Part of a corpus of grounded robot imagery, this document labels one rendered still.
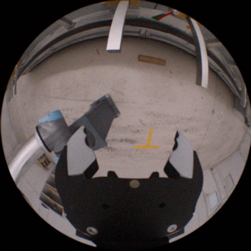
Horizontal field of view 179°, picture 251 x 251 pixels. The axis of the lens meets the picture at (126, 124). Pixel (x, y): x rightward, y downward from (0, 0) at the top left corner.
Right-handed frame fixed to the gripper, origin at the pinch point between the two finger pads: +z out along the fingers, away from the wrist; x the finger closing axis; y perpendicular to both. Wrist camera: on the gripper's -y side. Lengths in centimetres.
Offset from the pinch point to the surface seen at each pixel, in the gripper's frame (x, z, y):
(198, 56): 19.1, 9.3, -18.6
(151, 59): 21, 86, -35
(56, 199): -179, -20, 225
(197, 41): 19.3, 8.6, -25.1
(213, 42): 41, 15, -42
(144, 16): 4.5, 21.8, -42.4
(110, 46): -5.3, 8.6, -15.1
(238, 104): 284, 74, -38
